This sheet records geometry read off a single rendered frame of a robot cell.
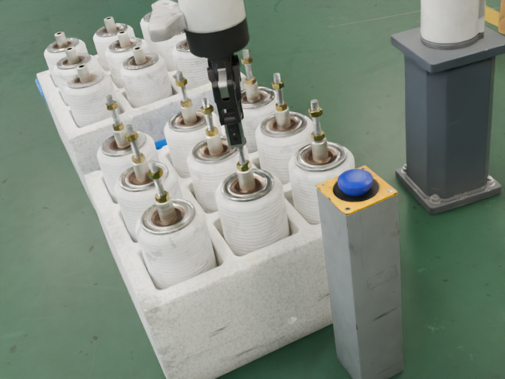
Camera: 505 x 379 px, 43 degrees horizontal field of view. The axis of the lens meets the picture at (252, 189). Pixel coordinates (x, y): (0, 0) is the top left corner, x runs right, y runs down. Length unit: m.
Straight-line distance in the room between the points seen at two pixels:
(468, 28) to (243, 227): 0.49
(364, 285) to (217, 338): 0.24
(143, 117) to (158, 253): 0.52
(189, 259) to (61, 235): 0.54
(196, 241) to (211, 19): 0.29
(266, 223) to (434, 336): 0.31
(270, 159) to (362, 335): 0.32
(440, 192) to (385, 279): 0.43
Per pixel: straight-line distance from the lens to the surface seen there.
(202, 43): 0.76
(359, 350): 0.88
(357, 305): 0.82
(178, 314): 0.88
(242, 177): 0.88
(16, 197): 1.55
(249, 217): 0.87
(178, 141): 1.07
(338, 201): 0.74
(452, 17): 1.09
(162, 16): 0.77
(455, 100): 1.12
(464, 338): 1.01
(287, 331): 0.99
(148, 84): 1.34
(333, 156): 0.93
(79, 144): 1.32
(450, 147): 1.17
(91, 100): 1.32
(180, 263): 0.86
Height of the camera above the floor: 0.76
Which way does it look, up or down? 35 degrees down
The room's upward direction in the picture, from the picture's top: 11 degrees counter-clockwise
